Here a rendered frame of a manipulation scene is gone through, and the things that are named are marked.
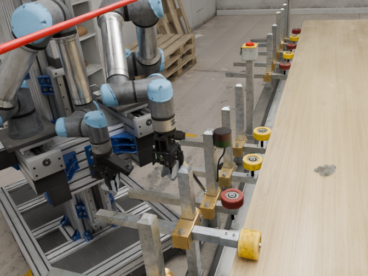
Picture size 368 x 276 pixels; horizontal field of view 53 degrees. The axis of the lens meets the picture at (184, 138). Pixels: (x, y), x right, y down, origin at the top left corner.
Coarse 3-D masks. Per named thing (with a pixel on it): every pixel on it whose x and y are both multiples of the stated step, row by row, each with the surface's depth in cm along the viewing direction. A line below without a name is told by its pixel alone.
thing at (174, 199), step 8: (128, 192) 144; (136, 192) 143; (144, 192) 143; (152, 192) 142; (160, 192) 142; (152, 200) 142; (160, 200) 140; (168, 200) 139; (176, 200) 137; (200, 200) 135; (216, 208) 133; (224, 208) 131
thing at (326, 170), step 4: (332, 164) 139; (316, 168) 139; (320, 168) 137; (324, 168) 137; (328, 168) 137; (332, 168) 137; (336, 168) 139; (320, 172) 137; (324, 172) 135; (328, 172) 135
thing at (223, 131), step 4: (220, 128) 125; (224, 128) 124; (228, 128) 124; (216, 132) 122; (220, 132) 122; (224, 132) 122; (228, 132) 122; (216, 140) 123; (228, 140) 122; (216, 148) 128; (224, 148) 126; (224, 152) 126; (216, 180) 134
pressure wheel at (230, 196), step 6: (222, 192) 131; (228, 192) 131; (234, 192) 131; (240, 192) 130; (222, 198) 128; (228, 198) 128; (234, 198) 128; (240, 198) 127; (222, 204) 129; (228, 204) 127; (234, 204) 126; (240, 204) 127
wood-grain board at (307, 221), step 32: (320, 32) 317; (352, 32) 308; (320, 64) 245; (352, 64) 239; (288, 96) 202; (320, 96) 198; (352, 96) 195; (288, 128) 170; (320, 128) 167; (352, 128) 165; (288, 160) 146; (320, 160) 144; (352, 160) 142; (256, 192) 130; (288, 192) 129; (320, 192) 127; (352, 192) 126; (256, 224) 116; (288, 224) 115; (320, 224) 114; (352, 224) 112; (288, 256) 104; (320, 256) 103; (352, 256) 102
